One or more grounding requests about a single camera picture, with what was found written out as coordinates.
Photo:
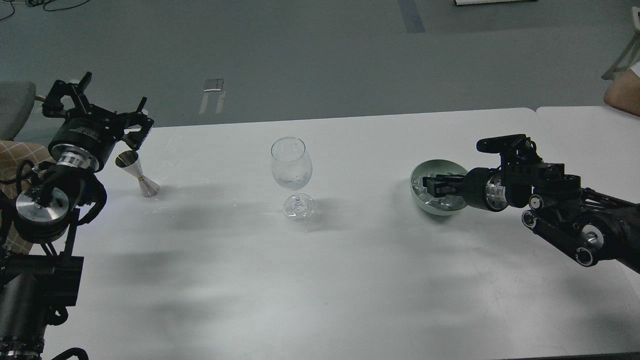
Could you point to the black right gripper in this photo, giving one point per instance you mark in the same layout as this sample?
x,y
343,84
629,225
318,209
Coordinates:
x,y
480,188

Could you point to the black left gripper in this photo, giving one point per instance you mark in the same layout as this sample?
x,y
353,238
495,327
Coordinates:
x,y
89,133

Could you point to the steel cocktail jigger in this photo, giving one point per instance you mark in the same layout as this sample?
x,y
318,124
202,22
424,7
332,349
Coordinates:
x,y
130,162

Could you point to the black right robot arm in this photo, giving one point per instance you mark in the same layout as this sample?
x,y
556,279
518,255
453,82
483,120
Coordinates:
x,y
585,225

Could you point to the person forearm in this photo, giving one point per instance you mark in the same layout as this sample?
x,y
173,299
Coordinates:
x,y
624,93

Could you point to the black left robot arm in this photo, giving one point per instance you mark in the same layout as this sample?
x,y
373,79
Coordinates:
x,y
40,276

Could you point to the pile of clear ice cubes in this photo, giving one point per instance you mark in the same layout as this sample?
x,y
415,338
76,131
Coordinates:
x,y
447,203

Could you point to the clear wine glass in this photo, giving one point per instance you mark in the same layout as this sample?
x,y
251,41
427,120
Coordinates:
x,y
292,168

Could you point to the green ceramic bowl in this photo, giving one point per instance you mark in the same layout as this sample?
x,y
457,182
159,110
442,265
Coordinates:
x,y
440,166

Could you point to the grey chair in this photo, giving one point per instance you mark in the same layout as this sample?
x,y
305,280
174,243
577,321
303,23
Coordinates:
x,y
20,113

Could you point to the beige checkered cushion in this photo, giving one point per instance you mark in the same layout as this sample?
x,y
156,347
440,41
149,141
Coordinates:
x,y
12,154

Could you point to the grey metal floor plate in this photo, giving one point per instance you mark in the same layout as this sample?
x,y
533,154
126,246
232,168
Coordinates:
x,y
213,85

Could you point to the white adjacent table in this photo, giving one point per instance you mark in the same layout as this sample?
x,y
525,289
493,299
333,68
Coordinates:
x,y
596,142

